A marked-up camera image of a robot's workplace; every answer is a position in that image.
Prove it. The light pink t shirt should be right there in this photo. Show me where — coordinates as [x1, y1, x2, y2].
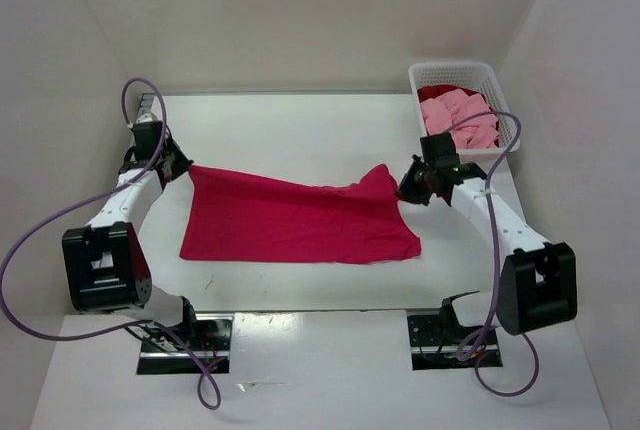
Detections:
[419, 89, 500, 151]

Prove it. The magenta t shirt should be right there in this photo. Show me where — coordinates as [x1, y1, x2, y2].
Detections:
[180, 164, 421, 265]

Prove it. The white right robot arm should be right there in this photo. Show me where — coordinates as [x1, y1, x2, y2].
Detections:
[397, 155, 578, 335]

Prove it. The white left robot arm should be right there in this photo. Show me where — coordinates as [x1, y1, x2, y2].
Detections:
[62, 137, 197, 340]

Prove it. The dark red t shirt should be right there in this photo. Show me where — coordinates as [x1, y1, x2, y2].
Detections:
[416, 82, 501, 148]

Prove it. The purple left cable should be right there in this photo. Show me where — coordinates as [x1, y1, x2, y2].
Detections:
[0, 77, 222, 410]

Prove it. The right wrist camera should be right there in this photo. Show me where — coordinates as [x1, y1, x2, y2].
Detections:
[420, 132, 460, 168]

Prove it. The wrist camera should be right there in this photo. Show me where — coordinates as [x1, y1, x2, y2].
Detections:
[420, 132, 460, 168]
[132, 120, 164, 161]

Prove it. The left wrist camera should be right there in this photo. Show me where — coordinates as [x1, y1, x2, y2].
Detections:
[132, 120, 164, 161]

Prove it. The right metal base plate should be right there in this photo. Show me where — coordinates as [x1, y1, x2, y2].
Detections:
[406, 310, 503, 371]

